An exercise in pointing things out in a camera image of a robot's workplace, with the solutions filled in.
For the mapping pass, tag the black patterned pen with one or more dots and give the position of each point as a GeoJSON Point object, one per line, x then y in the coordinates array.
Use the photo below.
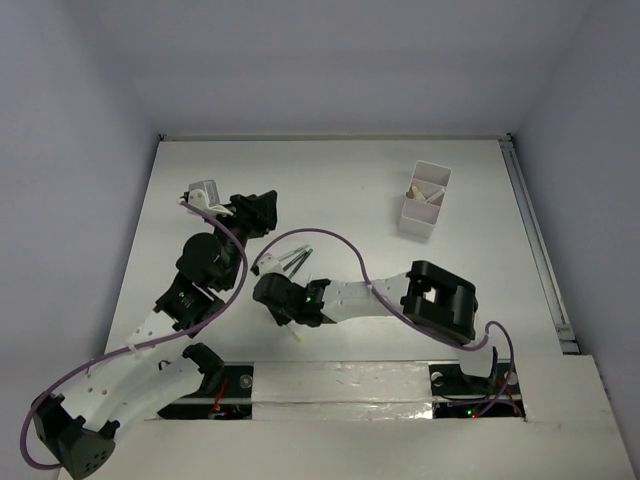
{"type": "Point", "coordinates": [295, 261]}

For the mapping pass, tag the white marker pale yellow cap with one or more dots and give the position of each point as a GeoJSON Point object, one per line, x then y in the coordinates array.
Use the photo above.
{"type": "Point", "coordinates": [296, 335]}

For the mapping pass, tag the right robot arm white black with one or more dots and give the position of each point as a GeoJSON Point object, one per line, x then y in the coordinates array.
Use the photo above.
{"type": "Point", "coordinates": [430, 298]}

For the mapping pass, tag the aluminium rail right edge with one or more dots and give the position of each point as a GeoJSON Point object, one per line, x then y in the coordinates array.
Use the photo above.
{"type": "Point", "coordinates": [564, 330]}

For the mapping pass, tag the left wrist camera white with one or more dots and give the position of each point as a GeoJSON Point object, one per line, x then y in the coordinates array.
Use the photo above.
{"type": "Point", "coordinates": [203, 195]}

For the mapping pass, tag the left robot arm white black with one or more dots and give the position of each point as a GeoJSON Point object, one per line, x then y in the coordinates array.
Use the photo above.
{"type": "Point", "coordinates": [82, 415]}

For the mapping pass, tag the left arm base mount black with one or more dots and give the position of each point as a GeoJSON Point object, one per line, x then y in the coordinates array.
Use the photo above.
{"type": "Point", "coordinates": [224, 392]}

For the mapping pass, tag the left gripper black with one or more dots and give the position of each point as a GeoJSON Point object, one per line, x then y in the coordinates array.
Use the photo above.
{"type": "Point", "coordinates": [251, 211]}

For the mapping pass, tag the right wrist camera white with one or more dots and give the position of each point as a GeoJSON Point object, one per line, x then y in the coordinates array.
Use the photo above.
{"type": "Point", "coordinates": [267, 264]}

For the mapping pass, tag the dark green capped pen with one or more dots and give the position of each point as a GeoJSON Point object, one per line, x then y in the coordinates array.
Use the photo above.
{"type": "Point", "coordinates": [298, 267]}

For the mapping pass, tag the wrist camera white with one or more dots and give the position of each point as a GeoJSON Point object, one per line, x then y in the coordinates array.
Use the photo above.
{"type": "Point", "coordinates": [203, 195]}
{"type": "Point", "coordinates": [267, 264]}

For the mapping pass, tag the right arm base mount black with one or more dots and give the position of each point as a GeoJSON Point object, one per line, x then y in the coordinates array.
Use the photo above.
{"type": "Point", "coordinates": [458, 395]}

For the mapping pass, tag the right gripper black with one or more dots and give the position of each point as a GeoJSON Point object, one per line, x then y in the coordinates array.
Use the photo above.
{"type": "Point", "coordinates": [282, 318]}

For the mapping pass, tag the white divided organizer box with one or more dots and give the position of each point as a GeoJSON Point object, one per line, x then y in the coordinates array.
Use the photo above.
{"type": "Point", "coordinates": [417, 218]}

